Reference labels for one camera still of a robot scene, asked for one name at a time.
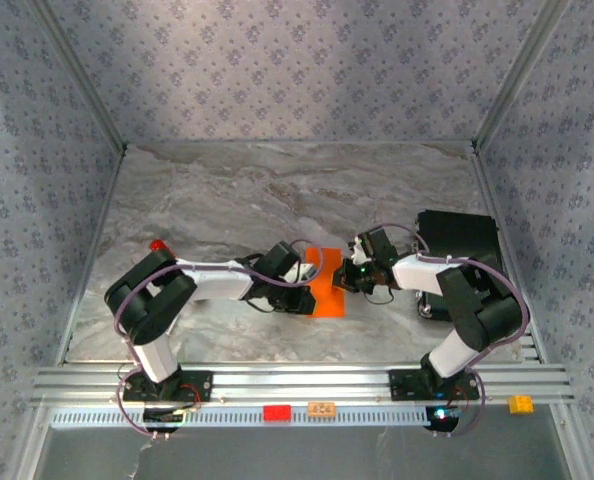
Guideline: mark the orange paper sheet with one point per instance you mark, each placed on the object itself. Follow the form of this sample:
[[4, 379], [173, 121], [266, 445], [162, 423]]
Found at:
[[327, 300]]

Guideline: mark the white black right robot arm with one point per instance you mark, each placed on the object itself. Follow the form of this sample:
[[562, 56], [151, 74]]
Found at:
[[417, 275]]

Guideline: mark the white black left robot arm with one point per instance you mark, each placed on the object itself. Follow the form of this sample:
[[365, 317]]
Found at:
[[217, 280]]

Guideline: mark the black mesh case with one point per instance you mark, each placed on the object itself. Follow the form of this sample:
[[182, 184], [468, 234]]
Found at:
[[457, 232]]

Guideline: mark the small orange wooden tag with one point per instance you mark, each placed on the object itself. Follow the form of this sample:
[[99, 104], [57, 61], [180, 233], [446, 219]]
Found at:
[[321, 409]]

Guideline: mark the red toy brick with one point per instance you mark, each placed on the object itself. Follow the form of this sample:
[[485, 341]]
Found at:
[[277, 413]]

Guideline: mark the red textured cylinder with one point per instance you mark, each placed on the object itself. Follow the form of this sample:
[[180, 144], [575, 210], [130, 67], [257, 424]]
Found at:
[[157, 245]]

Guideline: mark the yellow toy brick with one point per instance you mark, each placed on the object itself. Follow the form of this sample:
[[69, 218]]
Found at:
[[520, 404]]

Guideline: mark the aluminium mounting rail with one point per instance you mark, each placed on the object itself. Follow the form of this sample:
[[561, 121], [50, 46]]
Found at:
[[302, 385]]

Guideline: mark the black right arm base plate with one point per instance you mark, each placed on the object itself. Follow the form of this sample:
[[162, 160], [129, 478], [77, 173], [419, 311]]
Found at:
[[402, 385]]

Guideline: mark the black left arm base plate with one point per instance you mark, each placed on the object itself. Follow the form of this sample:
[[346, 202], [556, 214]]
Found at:
[[202, 387]]

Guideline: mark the aluminium side rail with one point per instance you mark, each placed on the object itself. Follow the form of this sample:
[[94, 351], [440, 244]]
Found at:
[[488, 190], [93, 255]]

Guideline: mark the aluminium corner post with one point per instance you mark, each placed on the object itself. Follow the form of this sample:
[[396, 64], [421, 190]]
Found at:
[[89, 86], [510, 85]]

